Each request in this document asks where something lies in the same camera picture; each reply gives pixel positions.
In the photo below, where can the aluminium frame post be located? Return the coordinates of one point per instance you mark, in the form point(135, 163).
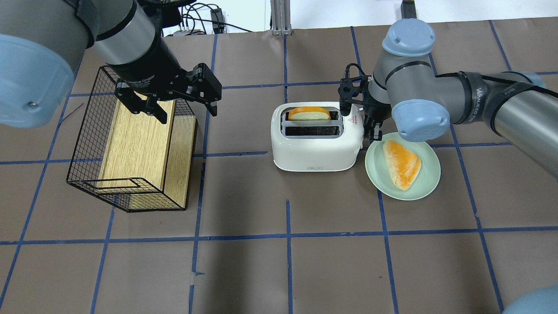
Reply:
point(281, 17)

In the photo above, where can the orange bread slice in toaster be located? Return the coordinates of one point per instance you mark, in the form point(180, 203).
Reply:
point(309, 113)

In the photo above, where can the black wire basket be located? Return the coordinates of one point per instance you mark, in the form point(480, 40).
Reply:
point(90, 146)

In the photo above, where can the wooden box shelf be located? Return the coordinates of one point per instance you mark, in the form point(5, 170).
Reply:
point(146, 164)

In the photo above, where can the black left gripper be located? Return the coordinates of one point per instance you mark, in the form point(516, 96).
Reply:
point(153, 65)

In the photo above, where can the white two-slot toaster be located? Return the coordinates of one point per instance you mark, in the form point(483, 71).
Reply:
point(316, 145)

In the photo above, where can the triangular toasted bread slice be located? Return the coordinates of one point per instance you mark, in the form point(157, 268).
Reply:
point(403, 164)

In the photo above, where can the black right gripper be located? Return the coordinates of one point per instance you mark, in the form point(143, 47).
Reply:
point(374, 112)

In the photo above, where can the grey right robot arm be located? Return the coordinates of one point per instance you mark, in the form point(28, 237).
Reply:
point(404, 87)

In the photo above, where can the light green round plate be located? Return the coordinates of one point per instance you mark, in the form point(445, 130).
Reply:
point(427, 179)

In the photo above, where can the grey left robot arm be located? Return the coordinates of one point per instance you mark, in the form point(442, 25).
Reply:
point(42, 43)

